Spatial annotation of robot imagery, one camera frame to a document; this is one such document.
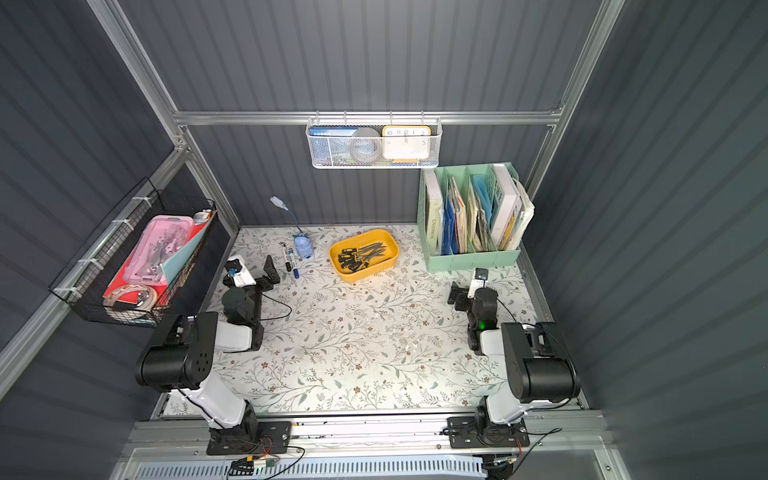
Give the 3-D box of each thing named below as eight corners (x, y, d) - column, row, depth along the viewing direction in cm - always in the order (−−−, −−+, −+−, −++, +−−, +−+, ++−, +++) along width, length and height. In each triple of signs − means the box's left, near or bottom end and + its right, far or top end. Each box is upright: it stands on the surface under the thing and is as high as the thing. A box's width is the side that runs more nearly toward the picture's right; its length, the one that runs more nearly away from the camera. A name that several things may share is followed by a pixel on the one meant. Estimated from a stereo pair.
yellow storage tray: (347, 289, 104) (345, 281, 100) (328, 257, 113) (326, 248, 109) (405, 262, 112) (406, 253, 107) (383, 234, 121) (383, 225, 117)
